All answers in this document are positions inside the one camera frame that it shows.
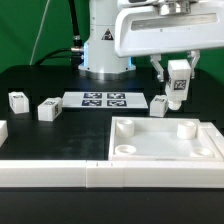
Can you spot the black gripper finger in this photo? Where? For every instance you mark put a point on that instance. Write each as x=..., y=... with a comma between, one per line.
x=155, y=61
x=193, y=56

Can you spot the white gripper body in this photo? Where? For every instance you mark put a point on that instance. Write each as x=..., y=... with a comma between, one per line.
x=141, y=31

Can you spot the white square tabletop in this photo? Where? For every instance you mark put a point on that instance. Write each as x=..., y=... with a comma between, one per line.
x=160, y=139

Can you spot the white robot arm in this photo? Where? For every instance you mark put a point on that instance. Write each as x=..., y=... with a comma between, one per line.
x=100, y=58

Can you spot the white sheet with tags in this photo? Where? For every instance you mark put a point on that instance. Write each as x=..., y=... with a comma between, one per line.
x=104, y=100

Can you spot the white right fence piece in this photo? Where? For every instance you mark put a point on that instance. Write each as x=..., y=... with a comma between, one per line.
x=215, y=135

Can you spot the white fence piece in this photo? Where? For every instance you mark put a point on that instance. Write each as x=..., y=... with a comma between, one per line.
x=3, y=131
x=215, y=135

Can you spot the white left fence piece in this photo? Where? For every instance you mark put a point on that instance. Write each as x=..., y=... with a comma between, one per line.
x=3, y=131

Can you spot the white front fence rail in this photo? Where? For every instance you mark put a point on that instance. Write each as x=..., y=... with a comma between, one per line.
x=118, y=174

